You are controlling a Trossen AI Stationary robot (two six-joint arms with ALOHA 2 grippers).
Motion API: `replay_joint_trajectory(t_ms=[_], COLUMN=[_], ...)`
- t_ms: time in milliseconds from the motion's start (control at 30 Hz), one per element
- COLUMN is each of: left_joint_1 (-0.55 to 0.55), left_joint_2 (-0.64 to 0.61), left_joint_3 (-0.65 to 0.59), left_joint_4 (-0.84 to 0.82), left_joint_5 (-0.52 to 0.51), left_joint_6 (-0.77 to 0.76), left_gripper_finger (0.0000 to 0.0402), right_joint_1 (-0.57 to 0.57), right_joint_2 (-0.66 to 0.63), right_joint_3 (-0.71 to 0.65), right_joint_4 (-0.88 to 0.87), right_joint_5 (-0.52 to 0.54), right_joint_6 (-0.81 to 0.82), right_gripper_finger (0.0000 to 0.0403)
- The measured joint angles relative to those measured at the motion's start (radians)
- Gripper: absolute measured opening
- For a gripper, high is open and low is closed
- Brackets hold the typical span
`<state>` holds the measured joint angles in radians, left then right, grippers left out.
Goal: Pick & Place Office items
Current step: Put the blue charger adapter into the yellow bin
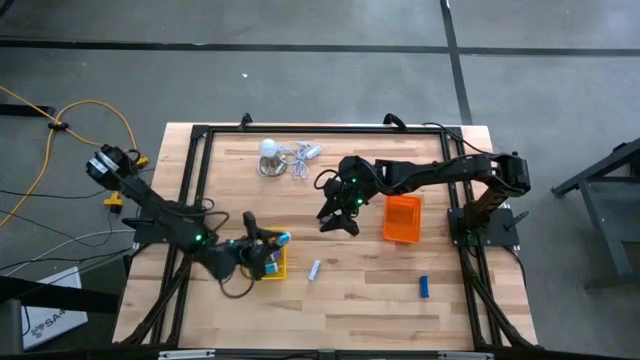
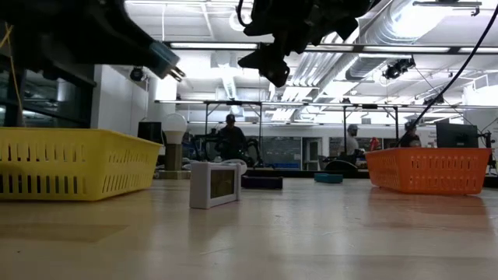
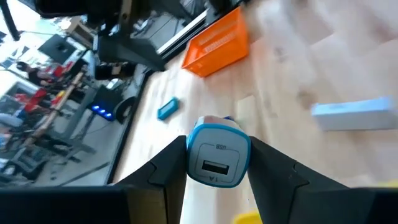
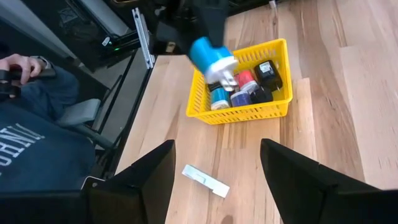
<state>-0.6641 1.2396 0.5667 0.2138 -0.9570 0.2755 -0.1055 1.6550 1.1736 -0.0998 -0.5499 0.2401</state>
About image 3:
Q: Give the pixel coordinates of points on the wooden pole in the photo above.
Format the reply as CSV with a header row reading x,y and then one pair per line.
x,y
53,112

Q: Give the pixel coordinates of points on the yellow plastic basket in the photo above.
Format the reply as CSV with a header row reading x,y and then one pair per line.
x,y
247,218

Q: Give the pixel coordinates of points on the orange plastic basket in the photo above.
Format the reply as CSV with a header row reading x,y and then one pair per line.
x,y
214,53

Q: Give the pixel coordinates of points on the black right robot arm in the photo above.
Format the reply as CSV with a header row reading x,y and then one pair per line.
x,y
130,53

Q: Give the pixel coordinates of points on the blue white car charger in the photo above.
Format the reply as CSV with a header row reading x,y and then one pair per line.
x,y
217,155

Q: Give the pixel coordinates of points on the black device with blue lights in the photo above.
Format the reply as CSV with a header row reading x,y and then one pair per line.
x,y
102,109

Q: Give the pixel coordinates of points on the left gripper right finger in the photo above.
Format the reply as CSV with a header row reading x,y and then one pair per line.
x,y
280,186

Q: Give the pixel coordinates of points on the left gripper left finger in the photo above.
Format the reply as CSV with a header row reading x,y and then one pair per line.
x,y
164,186

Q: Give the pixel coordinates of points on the white rectangular box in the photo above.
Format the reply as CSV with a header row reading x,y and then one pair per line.
x,y
351,115

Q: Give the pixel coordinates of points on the teal digital clock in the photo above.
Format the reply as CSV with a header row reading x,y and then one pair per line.
x,y
168,108

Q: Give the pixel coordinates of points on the person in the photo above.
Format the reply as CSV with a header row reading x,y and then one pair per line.
x,y
34,74

